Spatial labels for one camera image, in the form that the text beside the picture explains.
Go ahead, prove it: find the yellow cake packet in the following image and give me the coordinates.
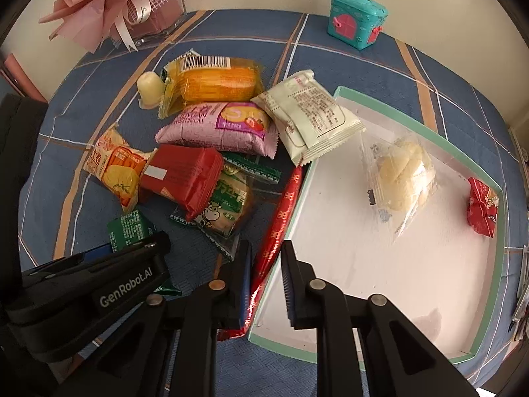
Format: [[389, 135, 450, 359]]
[[159, 50, 265, 119]]

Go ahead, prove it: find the blue plaid tablecloth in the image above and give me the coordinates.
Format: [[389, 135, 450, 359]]
[[19, 8, 529, 397]]

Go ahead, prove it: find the orange biscuit packet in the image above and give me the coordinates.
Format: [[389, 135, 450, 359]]
[[83, 127, 157, 214]]

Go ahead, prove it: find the red candy packet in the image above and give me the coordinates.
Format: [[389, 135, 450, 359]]
[[467, 176, 501, 239]]

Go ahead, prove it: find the pink snack packet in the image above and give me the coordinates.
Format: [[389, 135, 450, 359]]
[[155, 101, 278, 158]]

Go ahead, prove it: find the cream white snack packet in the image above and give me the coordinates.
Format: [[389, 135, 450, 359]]
[[250, 69, 367, 166]]

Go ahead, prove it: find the green cow biscuit packet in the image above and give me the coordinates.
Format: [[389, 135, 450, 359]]
[[170, 152, 282, 262]]

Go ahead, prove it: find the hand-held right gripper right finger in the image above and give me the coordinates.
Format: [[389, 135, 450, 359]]
[[281, 240, 480, 397]]

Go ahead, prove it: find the small green packet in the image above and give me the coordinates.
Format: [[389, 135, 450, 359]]
[[107, 209, 183, 298]]

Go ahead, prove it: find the clear acrylic box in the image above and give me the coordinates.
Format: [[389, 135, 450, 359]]
[[131, 0, 187, 47]]

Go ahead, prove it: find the teal toy house box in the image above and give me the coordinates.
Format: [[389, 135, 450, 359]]
[[327, 0, 388, 51]]

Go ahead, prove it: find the red sausage stick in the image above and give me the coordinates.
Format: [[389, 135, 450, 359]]
[[217, 165, 305, 342]]

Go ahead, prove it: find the pale jelly cup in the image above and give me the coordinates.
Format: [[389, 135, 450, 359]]
[[137, 71, 165, 110]]

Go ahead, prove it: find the pink flower bouquet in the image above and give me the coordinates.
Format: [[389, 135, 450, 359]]
[[38, 0, 220, 54]]

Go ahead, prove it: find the clear packet of pale cookies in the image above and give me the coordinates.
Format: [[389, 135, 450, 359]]
[[359, 136, 439, 245]]

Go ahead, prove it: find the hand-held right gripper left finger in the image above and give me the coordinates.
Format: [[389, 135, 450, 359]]
[[54, 239, 254, 397]]

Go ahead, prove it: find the white tray with green rim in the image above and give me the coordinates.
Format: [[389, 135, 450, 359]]
[[247, 86, 510, 365]]

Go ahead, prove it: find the pink board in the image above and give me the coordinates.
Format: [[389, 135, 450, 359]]
[[0, 53, 47, 103]]

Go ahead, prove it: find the red snack packet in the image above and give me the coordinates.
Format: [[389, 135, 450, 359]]
[[138, 145, 224, 222]]

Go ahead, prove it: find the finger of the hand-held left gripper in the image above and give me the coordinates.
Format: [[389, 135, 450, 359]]
[[84, 232, 172, 320], [20, 243, 115, 287]]

